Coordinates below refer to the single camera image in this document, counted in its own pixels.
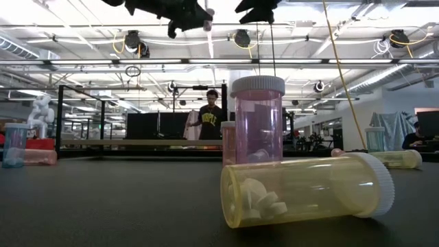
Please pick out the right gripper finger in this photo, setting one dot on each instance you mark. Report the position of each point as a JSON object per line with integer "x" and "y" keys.
{"x": 257, "y": 4}
{"x": 262, "y": 14}

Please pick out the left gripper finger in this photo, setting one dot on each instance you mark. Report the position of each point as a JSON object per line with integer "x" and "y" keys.
{"x": 197, "y": 8}
{"x": 192, "y": 21}

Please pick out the red medicine bottle white cap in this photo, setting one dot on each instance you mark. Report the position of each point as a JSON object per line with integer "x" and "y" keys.
{"x": 41, "y": 157}
{"x": 228, "y": 144}
{"x": 337, "y": 152}

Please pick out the clear bottle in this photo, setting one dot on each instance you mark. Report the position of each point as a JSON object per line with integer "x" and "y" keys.
{"x": 375, "y": 140}

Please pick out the yellow medicine bottle white cap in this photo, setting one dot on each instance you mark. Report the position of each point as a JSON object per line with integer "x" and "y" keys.
{"x": 302, "y": 192}
{"x": 398, "y": 159}

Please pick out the blue medicine bottle white cap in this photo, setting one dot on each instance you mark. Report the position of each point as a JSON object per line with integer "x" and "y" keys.
{"x": 13, "y": 140}

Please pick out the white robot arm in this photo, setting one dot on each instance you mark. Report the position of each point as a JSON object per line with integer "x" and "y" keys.
{"x": 41, "y": 115}

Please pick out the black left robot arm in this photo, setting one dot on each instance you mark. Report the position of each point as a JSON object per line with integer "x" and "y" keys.
{"x": 113, "y": 2}

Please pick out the long ceiling light strip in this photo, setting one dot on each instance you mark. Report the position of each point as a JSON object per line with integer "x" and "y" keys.
{"x": 219, "y": 61}

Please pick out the person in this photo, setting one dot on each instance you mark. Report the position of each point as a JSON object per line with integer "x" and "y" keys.
{"x": 413, "y": 139}
{"x": 210, "y": 120}

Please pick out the white hanging cloth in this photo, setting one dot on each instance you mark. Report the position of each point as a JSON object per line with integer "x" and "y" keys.
{"x": 191, "y": 127}

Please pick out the black partition panel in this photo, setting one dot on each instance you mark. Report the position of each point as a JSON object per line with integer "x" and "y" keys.
{"x": 151, "y": 125}

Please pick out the grey cloth cover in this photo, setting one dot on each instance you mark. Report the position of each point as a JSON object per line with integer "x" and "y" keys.
{"x": 392, "y": 130}

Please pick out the red box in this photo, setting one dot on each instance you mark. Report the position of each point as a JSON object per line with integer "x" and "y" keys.
{"x": 40, "y": 144}

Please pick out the black computer monitor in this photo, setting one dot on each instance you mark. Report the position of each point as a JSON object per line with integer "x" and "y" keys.
{"x": 430, "y": 123}

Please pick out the black camera rig frame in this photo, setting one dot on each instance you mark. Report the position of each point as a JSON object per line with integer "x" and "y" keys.
{"x": 200, "y": 88}

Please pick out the silver ventilation duct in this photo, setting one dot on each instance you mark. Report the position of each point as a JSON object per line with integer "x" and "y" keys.
{"x": 377, "y": 80}
{"x": 17, "y": 48}

